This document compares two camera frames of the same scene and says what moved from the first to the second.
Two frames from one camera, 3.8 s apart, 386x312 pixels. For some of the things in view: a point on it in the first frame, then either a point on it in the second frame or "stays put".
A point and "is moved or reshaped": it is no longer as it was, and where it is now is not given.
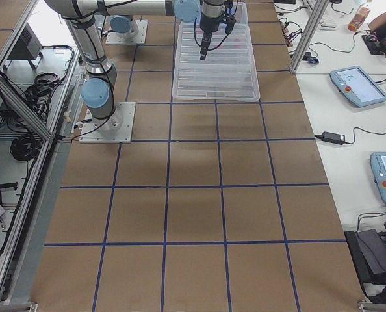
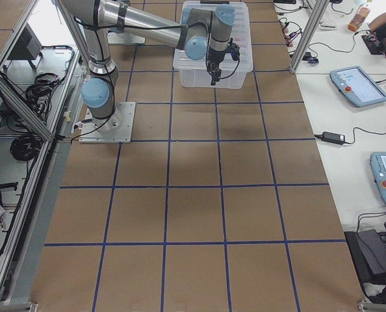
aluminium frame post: [315, 18] stays put
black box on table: [377, 255] stays put
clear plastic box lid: [228, 73] is moved or reshaped
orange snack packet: [358, 19] stays put
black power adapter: [331, 137] stays put
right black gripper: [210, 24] to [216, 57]
